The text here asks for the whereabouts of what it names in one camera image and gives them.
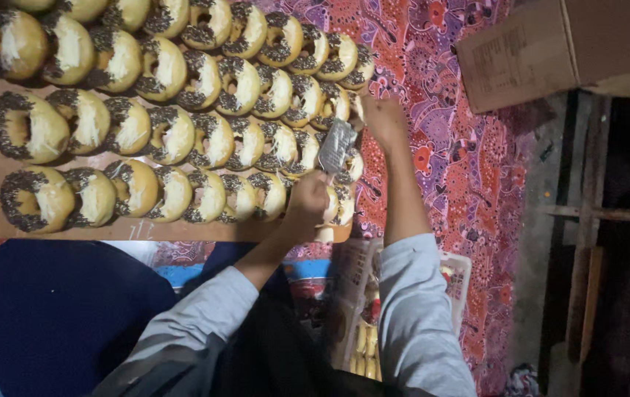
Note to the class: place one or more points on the metal hand grater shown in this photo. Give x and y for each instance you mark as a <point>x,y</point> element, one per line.
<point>337,146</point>

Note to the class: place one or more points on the white plastic basket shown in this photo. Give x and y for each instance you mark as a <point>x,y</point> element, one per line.
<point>351,264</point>

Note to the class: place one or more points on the person's left fingers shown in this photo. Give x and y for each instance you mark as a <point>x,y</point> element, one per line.
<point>318,181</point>

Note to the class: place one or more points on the rows of chocolate cheese donuts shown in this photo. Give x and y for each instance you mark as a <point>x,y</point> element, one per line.
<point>160,116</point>

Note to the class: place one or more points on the red purple patterned cloth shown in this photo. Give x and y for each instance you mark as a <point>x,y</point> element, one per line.
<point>458,165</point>

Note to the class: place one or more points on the dark wooden frame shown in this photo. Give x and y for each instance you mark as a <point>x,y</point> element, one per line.
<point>590,231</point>

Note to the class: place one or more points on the crumpled patterned rag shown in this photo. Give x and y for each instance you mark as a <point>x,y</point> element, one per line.
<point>522,381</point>

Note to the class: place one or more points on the yellow packets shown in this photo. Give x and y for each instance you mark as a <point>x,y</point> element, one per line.
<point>365,347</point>

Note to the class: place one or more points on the person's left hand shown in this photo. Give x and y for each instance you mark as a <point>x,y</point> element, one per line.
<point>305,204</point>

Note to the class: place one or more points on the dark blue garment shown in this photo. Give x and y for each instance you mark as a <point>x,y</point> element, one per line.
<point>56,320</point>

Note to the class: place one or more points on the brown cardboard box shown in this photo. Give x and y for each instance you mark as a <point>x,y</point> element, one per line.
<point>535,55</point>

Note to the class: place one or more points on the person's right fingers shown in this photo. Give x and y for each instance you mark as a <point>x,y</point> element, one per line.
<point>370,106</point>

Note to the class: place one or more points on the person's right hand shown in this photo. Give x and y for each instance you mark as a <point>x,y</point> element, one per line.
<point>388,124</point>

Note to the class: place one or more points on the blue printed plastic sheet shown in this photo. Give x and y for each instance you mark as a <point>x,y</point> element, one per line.
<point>304,270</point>

